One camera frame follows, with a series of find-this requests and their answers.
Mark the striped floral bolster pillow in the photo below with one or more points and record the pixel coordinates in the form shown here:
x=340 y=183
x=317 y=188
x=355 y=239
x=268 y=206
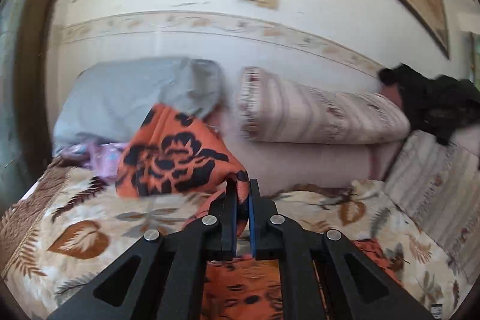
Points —
x=273 y=109

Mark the grey-blue pillow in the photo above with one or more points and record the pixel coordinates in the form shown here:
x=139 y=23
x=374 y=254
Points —
x=110 y=100

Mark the striped floral side pillow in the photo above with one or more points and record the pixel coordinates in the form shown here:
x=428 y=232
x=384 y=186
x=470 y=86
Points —
x=437 y=187

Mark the lilac floral cloth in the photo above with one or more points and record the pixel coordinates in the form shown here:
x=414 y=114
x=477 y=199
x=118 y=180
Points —
x=102 y=159

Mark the pink bed headboard cushion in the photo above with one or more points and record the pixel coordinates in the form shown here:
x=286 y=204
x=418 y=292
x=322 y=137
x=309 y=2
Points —
x=280 y=166

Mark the black clothing pile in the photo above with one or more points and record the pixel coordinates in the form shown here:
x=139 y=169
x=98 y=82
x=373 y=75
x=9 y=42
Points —
x=438 y=106

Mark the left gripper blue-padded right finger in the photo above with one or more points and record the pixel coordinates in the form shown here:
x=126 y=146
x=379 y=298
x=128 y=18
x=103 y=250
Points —
x=324 y=275

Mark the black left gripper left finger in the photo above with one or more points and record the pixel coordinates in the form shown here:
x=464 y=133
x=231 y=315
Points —
x=160 y=276

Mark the orange floral black-patterned garment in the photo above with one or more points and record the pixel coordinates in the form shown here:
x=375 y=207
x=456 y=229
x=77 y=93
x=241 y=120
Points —
x=176 y=153

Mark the cream leaf-pattern blanket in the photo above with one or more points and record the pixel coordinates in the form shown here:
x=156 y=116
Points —
x=71 y=225

